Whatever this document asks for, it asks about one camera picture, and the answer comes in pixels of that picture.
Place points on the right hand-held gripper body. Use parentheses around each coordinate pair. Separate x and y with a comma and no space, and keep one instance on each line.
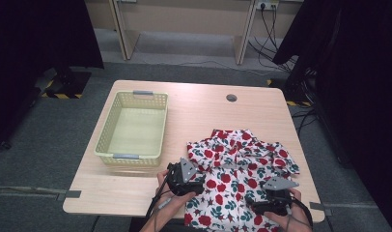
(279,199)

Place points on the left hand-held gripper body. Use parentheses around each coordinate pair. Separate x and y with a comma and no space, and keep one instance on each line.
(181,180)

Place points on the white shirt with red roses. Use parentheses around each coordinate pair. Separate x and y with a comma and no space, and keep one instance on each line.
(236,180)

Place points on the pale yellow plastic basket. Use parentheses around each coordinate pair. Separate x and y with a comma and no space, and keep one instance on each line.
(136,132)

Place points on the person's left hand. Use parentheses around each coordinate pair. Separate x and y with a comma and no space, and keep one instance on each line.
(171,201)

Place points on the person's right hand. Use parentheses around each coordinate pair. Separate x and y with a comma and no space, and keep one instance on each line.
(294,222)

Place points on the grey floor tape piece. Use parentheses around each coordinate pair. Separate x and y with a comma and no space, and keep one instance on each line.
(71,194)
(318,206)

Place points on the yellow black hazard tape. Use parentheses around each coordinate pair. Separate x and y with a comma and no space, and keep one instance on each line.
(298,103)

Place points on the black curtain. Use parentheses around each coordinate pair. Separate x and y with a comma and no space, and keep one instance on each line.
(361,96)
(30,48)

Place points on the black stand base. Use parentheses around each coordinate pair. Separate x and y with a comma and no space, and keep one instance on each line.
(71,82)

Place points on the beige wooden desk frame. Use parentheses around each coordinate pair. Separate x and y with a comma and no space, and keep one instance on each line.
(184,16)

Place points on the white wall socket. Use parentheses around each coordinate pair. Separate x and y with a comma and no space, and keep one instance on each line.
(265,4)

